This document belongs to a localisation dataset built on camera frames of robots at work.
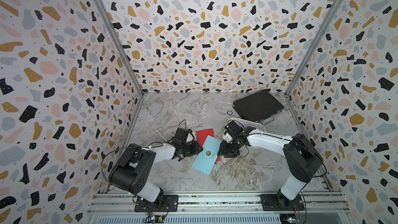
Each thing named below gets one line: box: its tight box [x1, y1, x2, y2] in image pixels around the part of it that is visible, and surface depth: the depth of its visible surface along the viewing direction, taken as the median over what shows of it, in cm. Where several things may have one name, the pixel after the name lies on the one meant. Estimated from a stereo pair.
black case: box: [232, 89, 284, 125], surface depth 112 cm
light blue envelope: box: [191, 134, 223, 176], surface depth 90 cm
